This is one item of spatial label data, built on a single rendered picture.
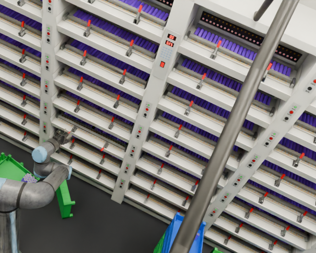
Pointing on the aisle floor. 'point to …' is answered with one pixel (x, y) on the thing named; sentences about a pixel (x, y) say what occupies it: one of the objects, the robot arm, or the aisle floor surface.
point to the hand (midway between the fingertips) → (69, 134)
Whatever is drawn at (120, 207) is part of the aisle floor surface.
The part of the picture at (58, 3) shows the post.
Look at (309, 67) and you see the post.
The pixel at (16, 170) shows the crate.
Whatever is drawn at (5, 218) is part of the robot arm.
